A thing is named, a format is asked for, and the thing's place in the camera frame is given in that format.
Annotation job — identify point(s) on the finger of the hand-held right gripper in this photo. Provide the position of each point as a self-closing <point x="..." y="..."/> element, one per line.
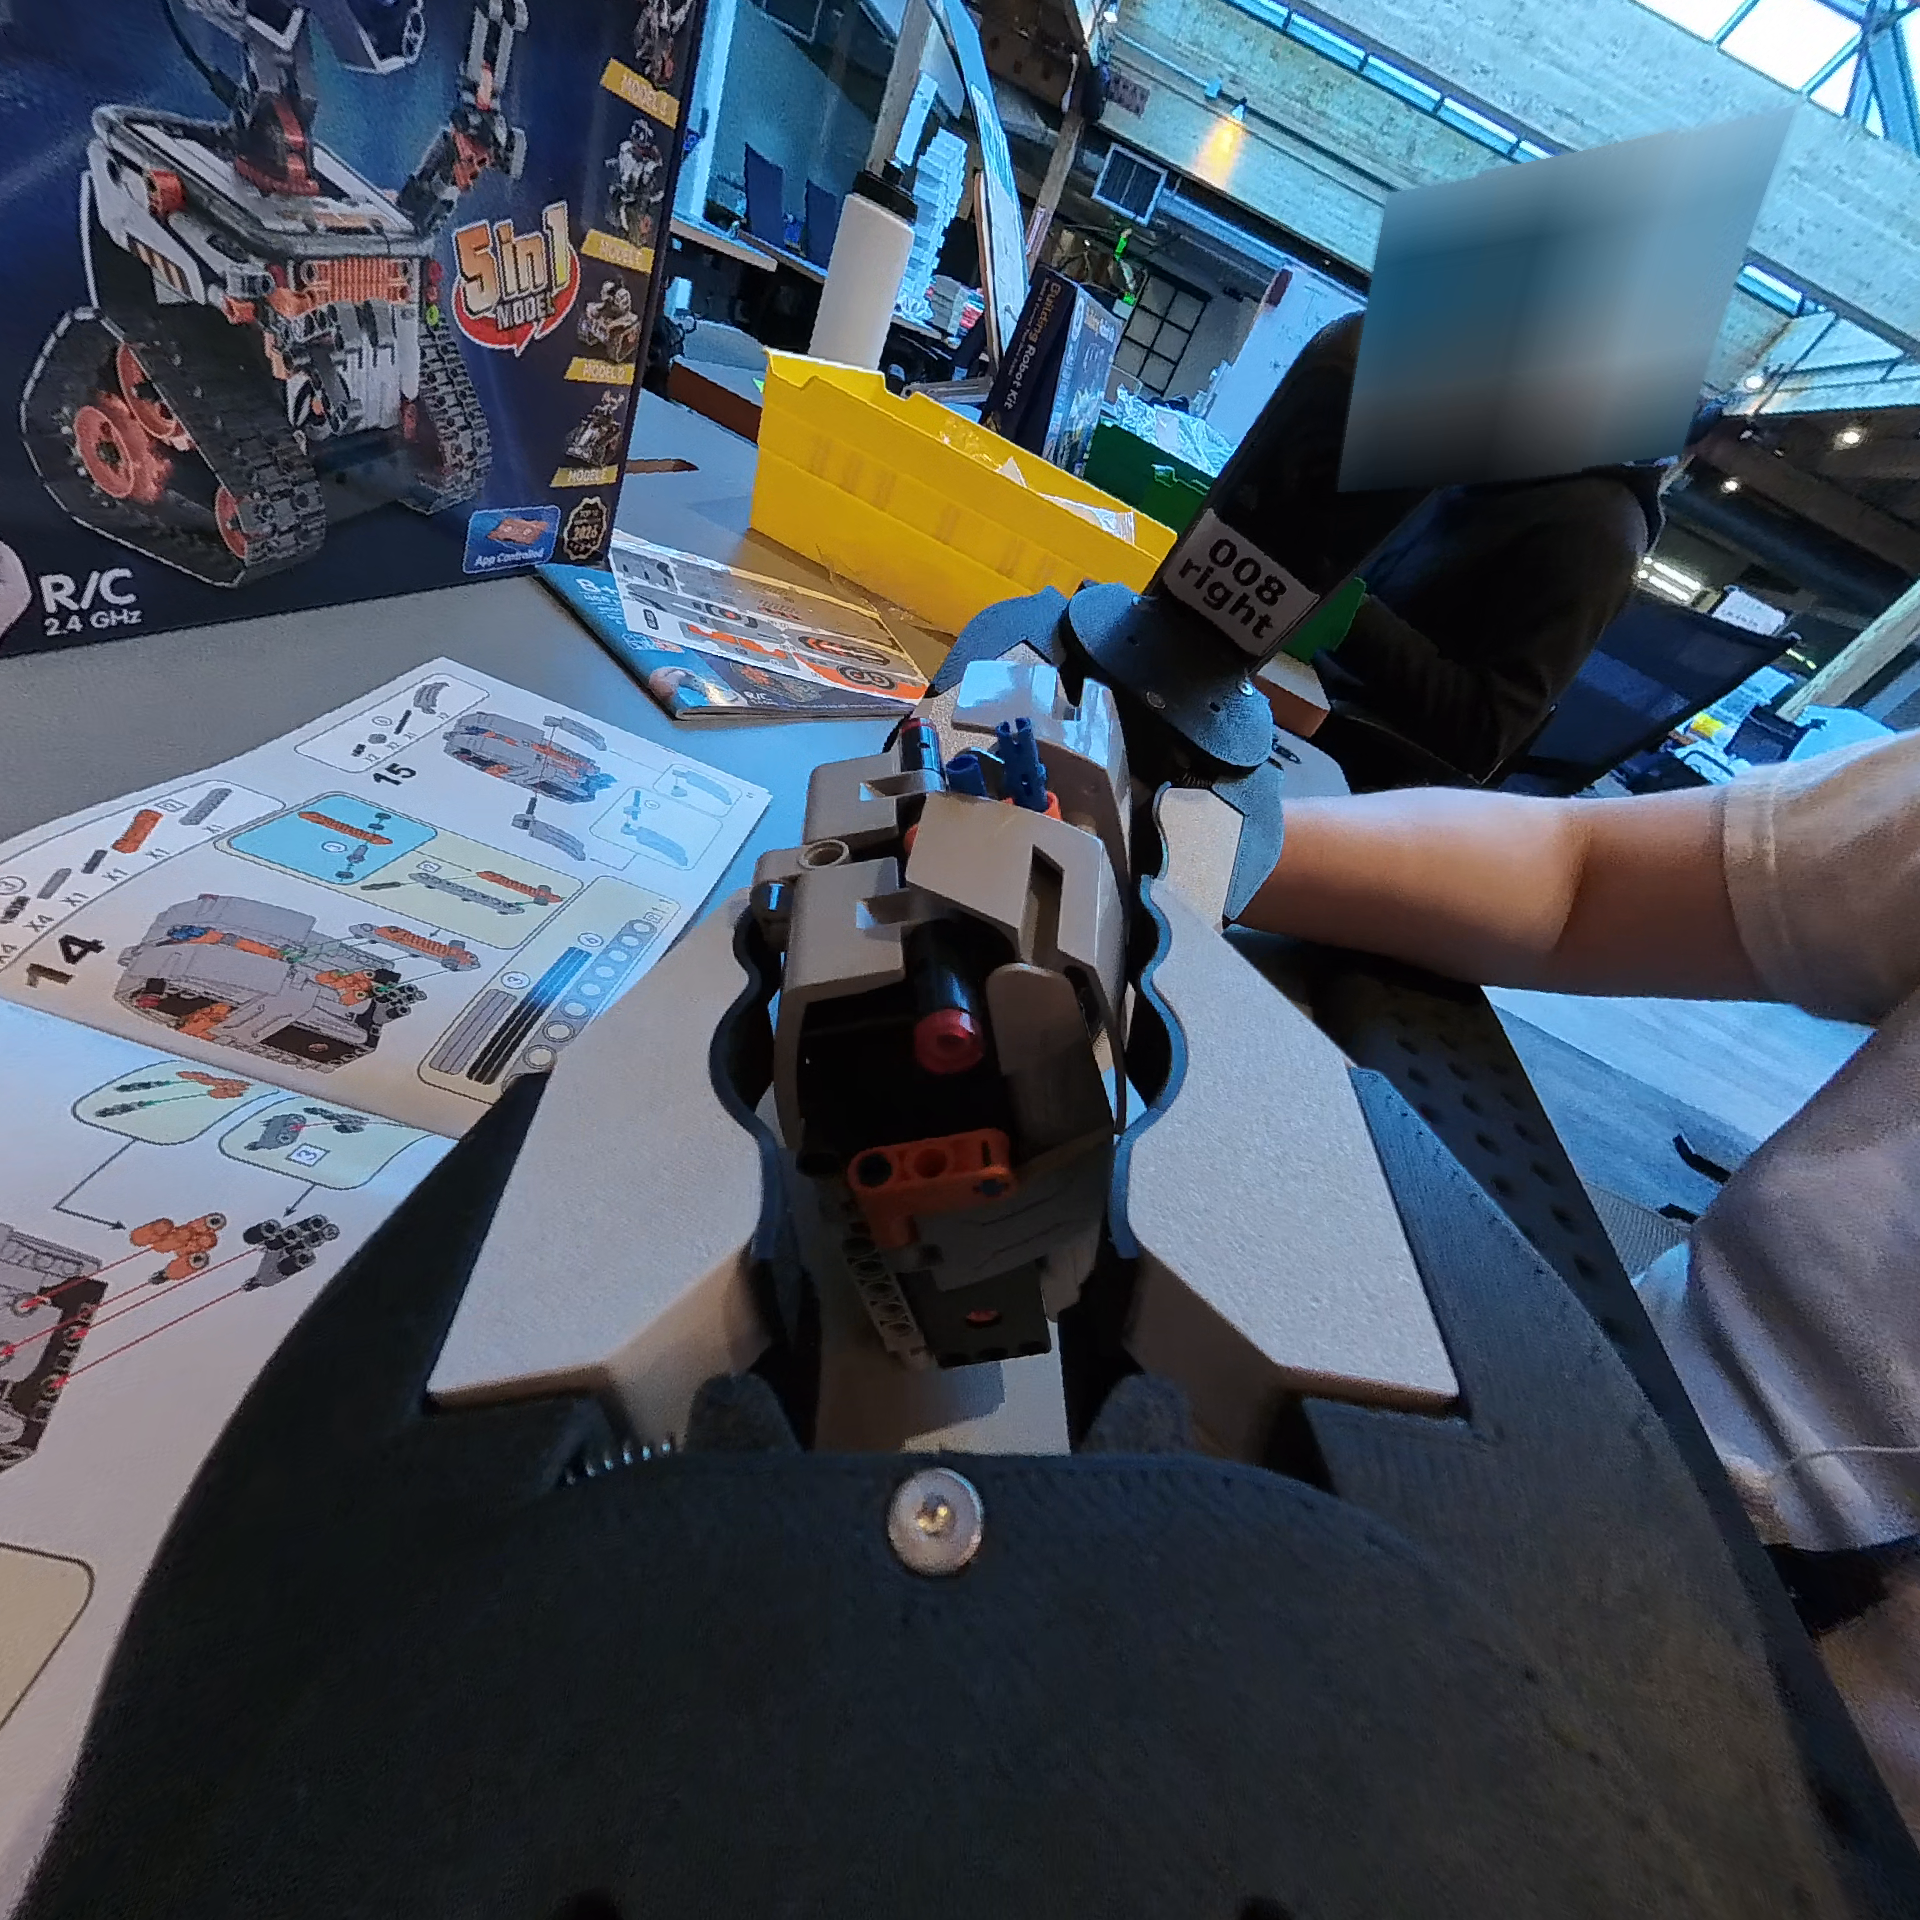
<point x="1198" y="845"/>
<point x="1005" y="693"/>

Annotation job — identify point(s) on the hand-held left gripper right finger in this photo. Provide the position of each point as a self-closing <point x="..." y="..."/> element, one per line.
<point x="1275" y="1198"/>

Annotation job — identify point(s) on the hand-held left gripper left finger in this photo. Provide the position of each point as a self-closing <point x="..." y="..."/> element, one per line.
<point x="611" y="1198"/>

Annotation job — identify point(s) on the grey brick robot model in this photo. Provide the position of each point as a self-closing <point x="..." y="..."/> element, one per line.
<point x="976" y="900"/>

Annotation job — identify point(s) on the person's right forearm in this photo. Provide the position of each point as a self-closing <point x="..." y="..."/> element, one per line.
<point x="1471" y="884"/>

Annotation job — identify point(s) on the green bin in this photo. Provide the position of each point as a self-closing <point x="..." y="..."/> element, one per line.
<point x="1141" y="483"/>

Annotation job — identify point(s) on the yellow plastic bin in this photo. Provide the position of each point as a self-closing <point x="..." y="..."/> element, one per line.
<point x="898" y="483"/>

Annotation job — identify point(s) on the clear sticker sheet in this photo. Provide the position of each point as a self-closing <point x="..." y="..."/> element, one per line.
<point x="748" y="611"/>

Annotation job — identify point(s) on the dark robot kit box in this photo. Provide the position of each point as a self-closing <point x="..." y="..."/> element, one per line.
<point x="1034" y="360"/>

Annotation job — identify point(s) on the blue leaflet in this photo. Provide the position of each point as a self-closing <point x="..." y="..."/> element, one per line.
<point x="599" y="611"/>

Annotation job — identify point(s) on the white water bottle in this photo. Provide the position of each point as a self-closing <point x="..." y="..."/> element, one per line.
<point x="858" y="283"/>

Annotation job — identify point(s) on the wooden panel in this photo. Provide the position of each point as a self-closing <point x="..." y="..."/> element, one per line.
<point x="1001" y="256"/>

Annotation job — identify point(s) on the open instruction booklet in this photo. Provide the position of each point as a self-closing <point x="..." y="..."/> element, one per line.
<point x="227" y="977"/>

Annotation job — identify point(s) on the blue robot kit box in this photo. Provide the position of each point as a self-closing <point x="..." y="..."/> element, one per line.
<point x="303" y="224"/>

